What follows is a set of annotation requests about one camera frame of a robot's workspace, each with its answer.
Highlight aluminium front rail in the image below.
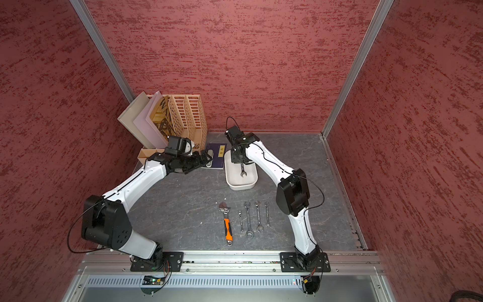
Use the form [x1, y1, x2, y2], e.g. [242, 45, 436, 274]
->
[77, 250, 386, 276]

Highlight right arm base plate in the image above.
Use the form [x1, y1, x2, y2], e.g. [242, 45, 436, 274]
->
[279, 251, 332, 273]

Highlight large silver combination wrench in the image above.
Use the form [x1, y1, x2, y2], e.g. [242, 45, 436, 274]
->
[244, 202, 254, 240]

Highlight orange handled adjustable wrench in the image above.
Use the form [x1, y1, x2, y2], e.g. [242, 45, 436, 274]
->
[219, 202, 233, 247]

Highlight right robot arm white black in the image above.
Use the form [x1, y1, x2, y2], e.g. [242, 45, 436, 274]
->
[225, 126, 321, 271]

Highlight yellow patterned book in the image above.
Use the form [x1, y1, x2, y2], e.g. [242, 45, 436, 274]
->
[150, 96, 176, 141]

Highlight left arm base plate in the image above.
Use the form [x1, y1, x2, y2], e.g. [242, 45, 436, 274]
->
[130, 252, 184, 273]

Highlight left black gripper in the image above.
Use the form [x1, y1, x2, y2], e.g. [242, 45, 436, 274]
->
[177, 150, 213, 173]

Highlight right corner aluminium post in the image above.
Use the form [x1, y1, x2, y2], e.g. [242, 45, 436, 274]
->
[321, 0, 394, 140]

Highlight medium silver combination wrench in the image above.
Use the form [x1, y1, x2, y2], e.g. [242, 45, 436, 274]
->
[255, 201, 264, 233]

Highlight small silver combination wrench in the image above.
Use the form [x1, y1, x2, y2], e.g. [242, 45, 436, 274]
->
[238, 210, 245, 232]

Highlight left corner aluminium post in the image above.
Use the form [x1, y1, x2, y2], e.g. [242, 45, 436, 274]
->
[69, 0, 135, 103]

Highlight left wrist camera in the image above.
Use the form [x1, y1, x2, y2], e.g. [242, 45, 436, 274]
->
[164, 136, 193, 157]

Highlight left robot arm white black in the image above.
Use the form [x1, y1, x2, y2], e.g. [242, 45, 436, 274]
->
[81, 151, 213, 262]

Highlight dark blue notebook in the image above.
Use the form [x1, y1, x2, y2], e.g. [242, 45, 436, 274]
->
[205, 143, 228, 170]

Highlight silver stapler on notebook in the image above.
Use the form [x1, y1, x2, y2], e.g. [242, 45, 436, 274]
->
[206, 149, 214, 166]

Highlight corner aluminium post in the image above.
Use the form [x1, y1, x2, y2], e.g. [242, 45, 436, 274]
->
[69, 0, 135, 103]
[321, 0, 394, 140]

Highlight white plastic storage box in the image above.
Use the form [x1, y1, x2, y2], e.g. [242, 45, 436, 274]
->
[224, 150, 259, 191]

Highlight silver end wrench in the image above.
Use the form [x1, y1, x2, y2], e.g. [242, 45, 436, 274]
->
[265, 202, 270, 227]
[240, 163, 247, 177]

